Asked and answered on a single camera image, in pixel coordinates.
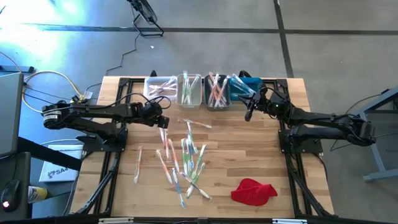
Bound grey laptop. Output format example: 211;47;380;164
0;72;25;158

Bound yellow can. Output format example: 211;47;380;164
27;185;49;204

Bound beige plastic bin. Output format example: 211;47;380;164
175;73;203;110

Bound silver metal bracket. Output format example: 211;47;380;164
98;217;135;224
272;218;308;224

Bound yellow cable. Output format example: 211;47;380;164
0;51;85;115

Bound black floor fan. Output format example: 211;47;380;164
126;0;165;38

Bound dark grey plastic bin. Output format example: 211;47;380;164
203;73;232;112

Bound grey metal table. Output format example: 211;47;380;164
343;84;398;184

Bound red cloth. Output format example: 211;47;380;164
230;177;279;207

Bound white printed box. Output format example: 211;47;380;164
38;142;85;184

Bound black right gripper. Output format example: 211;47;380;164
238;86;292;122

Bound black power cable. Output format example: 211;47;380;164
73;30;140;105

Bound black desk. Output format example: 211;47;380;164
0;136;83;220

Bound teal plastic bin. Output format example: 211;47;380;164
229;76;264;102

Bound white plastic bin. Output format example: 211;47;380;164
143;76;178;101

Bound yellow power plug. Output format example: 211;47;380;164
70;94;89;105

